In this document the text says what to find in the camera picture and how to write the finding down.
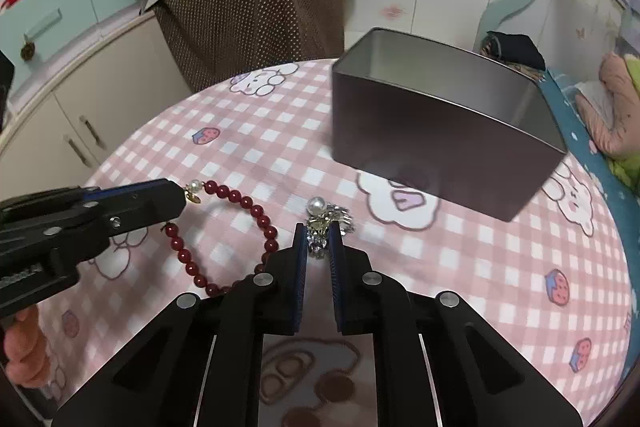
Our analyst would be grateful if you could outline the dark red bead bracelet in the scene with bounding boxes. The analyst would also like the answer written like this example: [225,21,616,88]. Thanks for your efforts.
[162,178,280,299]

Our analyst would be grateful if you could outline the silver pearl charm bracelet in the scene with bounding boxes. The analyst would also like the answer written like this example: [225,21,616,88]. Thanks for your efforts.
[304,196,356,258]

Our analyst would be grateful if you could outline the person's left hand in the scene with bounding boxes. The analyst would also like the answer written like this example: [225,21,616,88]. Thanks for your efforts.
[3,306,51,389]

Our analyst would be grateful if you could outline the beige cabinet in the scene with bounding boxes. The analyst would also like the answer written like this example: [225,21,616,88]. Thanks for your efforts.
[1,14,190,198]

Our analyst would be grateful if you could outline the pink checkered bear tablecloth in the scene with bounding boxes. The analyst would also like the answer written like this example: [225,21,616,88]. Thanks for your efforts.
[40,61,639,426]

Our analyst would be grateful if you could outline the teal bed sheet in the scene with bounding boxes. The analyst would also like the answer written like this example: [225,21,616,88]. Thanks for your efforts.
[529,66,640,258]

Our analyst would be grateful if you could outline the dark metal tin box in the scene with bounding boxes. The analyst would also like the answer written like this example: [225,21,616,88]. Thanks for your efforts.
[331,28,567,221]

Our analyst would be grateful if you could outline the brown polka dot bag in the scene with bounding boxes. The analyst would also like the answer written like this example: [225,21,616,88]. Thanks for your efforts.
[146,0,345,92]

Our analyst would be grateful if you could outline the pink and green pillow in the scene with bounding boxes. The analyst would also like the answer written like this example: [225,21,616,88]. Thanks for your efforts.
[575,53,639,194]

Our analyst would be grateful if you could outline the folded dark clothes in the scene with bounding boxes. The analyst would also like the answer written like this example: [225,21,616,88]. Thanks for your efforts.
[480,31,546,72]

